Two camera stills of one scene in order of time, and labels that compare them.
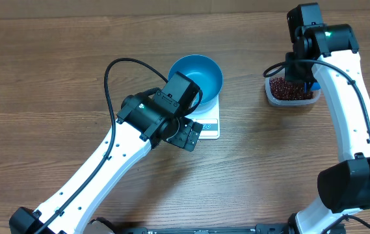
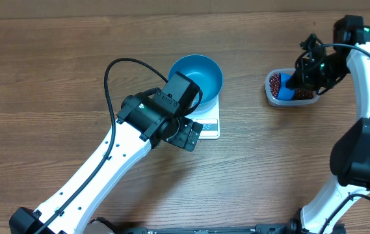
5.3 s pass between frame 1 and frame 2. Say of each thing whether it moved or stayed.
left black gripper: stayed
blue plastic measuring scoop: moved
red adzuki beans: stayed
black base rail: stayed
